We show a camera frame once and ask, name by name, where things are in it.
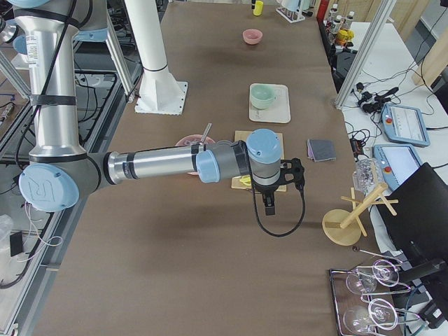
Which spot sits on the small pink bowl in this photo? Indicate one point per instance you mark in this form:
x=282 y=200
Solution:
x=252 y=36

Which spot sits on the folded grey cloth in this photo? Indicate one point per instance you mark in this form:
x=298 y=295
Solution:
x=320 y=150

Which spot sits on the yellow plastic cup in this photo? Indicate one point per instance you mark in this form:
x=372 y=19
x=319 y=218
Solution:
x=257 y=6

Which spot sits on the bamboo cutting board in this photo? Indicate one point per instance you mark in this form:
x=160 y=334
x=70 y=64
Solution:
x=242 y=135

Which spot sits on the green bowl stack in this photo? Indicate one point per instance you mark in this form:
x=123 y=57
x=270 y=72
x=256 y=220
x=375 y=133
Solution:
x=262 y=96

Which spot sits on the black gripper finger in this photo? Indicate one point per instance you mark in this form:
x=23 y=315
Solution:
x=270 y=209

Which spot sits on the cream rabbit tray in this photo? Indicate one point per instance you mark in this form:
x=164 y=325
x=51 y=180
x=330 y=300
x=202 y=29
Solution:
x=277 y=112

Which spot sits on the metal ice scoop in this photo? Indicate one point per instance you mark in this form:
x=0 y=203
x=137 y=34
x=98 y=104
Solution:
x=205 y=133

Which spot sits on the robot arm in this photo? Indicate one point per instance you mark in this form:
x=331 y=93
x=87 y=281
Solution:
x=61 y=171

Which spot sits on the clear glass mug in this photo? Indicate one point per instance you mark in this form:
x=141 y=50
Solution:
x=367 y=175

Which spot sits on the teach pendant tablet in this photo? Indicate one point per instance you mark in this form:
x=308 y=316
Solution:
x=404 y=124
x=397 y=162

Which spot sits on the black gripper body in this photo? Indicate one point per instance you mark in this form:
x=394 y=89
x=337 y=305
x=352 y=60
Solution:
x=264 y=191

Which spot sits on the large pink bowl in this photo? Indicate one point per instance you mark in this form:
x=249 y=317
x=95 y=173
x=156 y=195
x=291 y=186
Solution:
x=194 y=139

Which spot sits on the wine glass upper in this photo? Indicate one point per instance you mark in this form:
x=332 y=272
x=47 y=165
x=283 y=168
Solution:
x=363 y=280

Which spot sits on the yellow plastic knife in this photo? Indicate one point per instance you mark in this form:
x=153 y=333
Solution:
x=245 y=181

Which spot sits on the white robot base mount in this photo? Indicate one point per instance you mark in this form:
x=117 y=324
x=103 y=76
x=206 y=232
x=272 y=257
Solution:
x=159 y=91

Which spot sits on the wine glass lower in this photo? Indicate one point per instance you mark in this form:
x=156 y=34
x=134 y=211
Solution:
x=374 y=319

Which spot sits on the wooden cup tree stand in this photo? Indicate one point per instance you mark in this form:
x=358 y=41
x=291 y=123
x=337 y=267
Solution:
x=345 y=228

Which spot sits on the aluminium frame post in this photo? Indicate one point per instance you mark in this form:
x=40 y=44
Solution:
x=368 y=42

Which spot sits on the wine glass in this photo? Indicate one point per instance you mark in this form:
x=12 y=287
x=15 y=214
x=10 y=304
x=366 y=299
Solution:
x=374 y=319
x=363 y=280

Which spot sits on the near teach pendant tablet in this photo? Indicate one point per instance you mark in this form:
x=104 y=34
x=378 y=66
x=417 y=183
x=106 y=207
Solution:
x=397 y=162

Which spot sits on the far teach pendant tablet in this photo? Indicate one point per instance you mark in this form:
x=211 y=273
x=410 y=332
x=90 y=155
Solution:
x=404 y=124

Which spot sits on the white cup rack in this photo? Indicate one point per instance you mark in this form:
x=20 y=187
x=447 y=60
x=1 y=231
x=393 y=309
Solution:
x=292 y=10

